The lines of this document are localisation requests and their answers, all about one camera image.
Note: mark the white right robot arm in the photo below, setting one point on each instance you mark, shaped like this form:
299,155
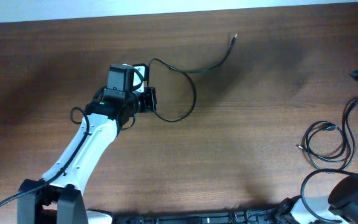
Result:
343,200

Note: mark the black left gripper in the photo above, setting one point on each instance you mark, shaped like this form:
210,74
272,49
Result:
149,105

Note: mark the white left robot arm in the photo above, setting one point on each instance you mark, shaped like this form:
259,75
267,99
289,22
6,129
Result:
58,196

